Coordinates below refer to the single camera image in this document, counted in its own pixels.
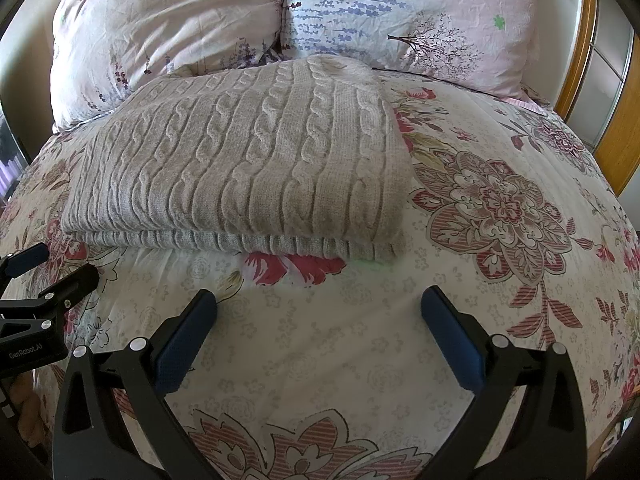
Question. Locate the pink pillow with tree print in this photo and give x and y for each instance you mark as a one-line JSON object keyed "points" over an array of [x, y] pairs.
{"points": [[400, 5]]}

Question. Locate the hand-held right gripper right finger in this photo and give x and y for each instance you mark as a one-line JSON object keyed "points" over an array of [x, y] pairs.
{"points": [[452, 345]]}

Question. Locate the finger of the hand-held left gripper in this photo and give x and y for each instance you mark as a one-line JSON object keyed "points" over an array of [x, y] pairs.
{"points": [[27, 257], [75, 280]]}

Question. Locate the pink pillow with lavender print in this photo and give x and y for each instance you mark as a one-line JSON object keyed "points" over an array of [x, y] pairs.
{"points": [[165, 20]]}

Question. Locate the floral duvet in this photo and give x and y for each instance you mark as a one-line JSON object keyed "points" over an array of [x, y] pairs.
{"points": [[350, 335]]}

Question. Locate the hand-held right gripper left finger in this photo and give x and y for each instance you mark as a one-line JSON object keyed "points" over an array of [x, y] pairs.
{"points": [[185, 345]]}

